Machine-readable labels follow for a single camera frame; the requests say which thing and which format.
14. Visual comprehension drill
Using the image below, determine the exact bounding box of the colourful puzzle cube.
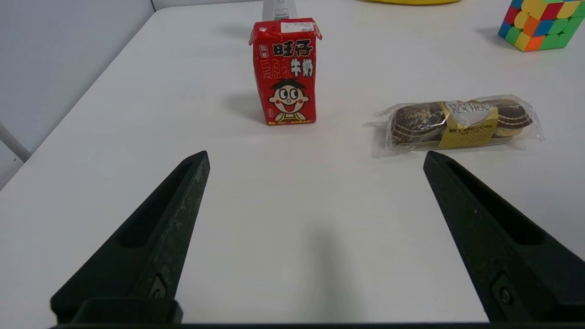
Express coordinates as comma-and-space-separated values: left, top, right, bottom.
498, 0, 585, 52

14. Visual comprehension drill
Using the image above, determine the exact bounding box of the red milk carton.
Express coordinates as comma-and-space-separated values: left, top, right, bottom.
249, 18, 323, 126

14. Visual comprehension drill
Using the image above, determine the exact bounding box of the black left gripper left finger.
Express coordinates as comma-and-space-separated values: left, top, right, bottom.
50, 151, 210, 324

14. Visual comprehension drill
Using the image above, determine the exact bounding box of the yellow banana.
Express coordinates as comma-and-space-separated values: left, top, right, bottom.
366, 0, 462, 5

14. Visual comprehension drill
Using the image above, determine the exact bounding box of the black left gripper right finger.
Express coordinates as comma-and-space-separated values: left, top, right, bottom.
423, 151, 585, 323

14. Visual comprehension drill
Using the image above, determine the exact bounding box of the grey metal bar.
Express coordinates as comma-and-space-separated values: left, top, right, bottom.
0, 122, 32, 163

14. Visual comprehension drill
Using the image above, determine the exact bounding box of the clear plastic bottle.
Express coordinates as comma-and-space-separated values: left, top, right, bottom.
262, 0, 298, 21

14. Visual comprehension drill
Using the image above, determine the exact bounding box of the chocolate balls clear pack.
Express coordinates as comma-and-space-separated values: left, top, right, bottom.
376, 94, 545, 153

